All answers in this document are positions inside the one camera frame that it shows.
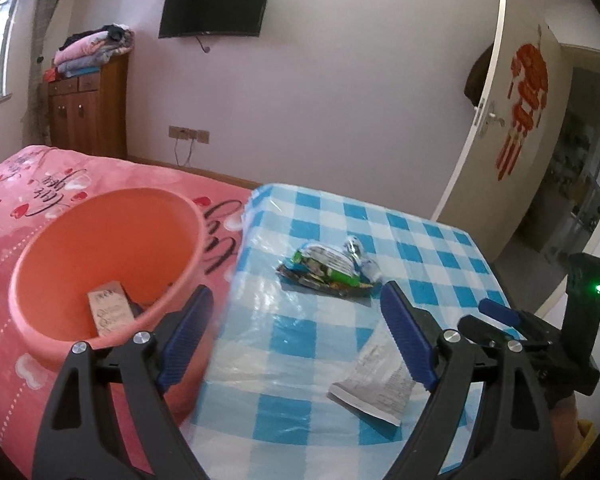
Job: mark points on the black wall television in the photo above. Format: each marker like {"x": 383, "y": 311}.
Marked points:
{"x": 215, "y": 7}

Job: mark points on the wall socket strip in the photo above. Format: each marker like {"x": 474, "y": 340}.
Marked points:
{"x": 190, "y": 134}

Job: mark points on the wooden bed frame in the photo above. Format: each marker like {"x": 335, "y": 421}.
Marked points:
{"x": 205, "y": 174}

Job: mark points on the green snack wrapper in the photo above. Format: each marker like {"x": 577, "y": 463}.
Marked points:
{"x": 320, "y": 265}

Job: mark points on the wooden cabinet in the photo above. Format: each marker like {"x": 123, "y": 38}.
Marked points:
{"x": 87, "y": 120}

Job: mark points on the pile of folded clothes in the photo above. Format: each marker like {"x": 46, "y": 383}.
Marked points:
{"x": 87, "y": 52}

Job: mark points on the person's right forearm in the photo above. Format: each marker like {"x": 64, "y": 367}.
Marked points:
{"x": 565, "y": 435}

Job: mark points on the red paper door decoration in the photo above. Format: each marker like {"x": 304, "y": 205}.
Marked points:
{"x": 527, "y": 80}

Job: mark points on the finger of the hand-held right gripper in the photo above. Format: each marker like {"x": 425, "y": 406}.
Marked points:
{"x": 500, "y": 312}

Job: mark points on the white squeezed tube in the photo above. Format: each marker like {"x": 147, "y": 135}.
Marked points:
{"x": 375, "y": 385}

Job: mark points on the crumpled silver plastic wrapper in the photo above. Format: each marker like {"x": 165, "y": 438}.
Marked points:
{"x": 355, "y": 250}

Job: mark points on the grey patterned curtain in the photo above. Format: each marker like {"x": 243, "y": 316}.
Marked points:
{"x": 42, "y": 20}

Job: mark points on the pink printed blanket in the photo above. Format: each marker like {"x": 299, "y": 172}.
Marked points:
{"x": 10, "y": 220}

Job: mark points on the brown hanging garment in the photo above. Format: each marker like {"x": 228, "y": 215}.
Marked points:
{"x": 480, "y": 77}

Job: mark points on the white door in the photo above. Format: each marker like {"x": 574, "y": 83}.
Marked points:
{"x": 485, "y": 195}

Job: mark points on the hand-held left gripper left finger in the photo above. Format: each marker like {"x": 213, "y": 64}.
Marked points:
{"x": 185, "y": 340}

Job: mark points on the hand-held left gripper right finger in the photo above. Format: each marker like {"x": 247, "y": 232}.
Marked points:
{"x": 410, "y": 340}

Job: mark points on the orange plastic basin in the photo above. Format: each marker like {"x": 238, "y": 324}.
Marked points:
{"x": 105, "y": 240}

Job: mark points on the blue checked tablecloth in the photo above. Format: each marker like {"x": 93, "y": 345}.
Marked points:
{"x": 430, "y": 260}

